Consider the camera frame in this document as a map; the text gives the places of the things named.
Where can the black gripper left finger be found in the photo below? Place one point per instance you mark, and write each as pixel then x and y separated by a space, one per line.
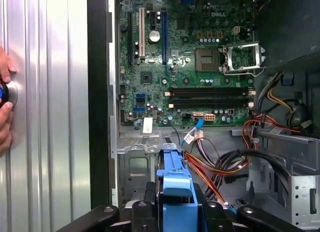
pixel 142 217

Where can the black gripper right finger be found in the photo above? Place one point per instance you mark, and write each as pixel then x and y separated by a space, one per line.
pixel 217 217

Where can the hard disk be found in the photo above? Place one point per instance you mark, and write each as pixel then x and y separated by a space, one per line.
pixel 175 189

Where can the round black blue-ringed tool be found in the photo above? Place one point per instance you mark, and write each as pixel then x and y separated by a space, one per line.
pixel 5 92

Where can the metal disk bay cage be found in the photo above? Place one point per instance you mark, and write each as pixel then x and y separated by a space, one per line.
pixel 136 167

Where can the person's hand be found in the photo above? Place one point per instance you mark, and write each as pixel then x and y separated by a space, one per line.
pixel 5 132

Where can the metal optical drive cage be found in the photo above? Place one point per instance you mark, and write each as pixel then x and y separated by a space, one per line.
pixel 305 199

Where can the RAM slot white clips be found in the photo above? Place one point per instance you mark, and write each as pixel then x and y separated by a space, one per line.
pixel 212 94
pixel 212 106

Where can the RAM slot black clips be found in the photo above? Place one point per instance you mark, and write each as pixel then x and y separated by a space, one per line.
pixel 212 90
pixel 212 101

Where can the open black PC case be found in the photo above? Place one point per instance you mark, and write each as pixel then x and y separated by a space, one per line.
pixel 97 92

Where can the square black chipset chip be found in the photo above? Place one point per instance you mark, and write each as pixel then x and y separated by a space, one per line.
pixel 146 77

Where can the green motherboard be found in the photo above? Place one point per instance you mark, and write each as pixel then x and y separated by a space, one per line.
pixel 156 74

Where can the CPU socket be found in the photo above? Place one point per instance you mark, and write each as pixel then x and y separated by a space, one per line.
pixel 207 60

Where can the long black expansion slot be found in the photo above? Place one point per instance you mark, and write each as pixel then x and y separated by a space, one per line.
pixel 129 39

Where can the round silver coin battery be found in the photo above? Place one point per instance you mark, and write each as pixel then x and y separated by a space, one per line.
pixel 154 35

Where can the white expansion slot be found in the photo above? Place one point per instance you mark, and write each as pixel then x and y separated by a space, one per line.
pixel 142 32

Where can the short black expansion slot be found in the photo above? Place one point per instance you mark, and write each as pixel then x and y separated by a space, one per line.
pixel 153 18

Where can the grey power supply unit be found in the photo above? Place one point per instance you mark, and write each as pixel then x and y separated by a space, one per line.
pixel 287 22

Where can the metal socket cover frame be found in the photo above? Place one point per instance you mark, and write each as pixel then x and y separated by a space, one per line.
pixel 241 45

